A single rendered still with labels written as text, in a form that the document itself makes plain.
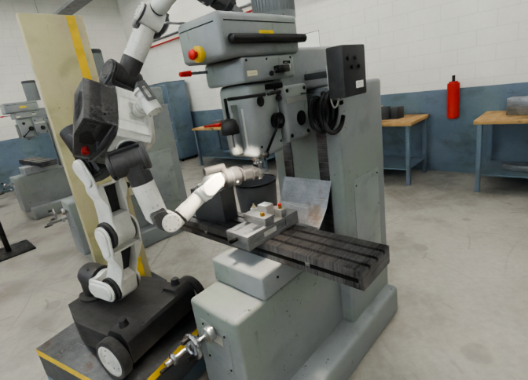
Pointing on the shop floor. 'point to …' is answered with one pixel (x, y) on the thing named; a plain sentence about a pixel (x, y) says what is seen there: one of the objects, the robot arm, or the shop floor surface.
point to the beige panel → (40, 37)
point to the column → (346, 179)
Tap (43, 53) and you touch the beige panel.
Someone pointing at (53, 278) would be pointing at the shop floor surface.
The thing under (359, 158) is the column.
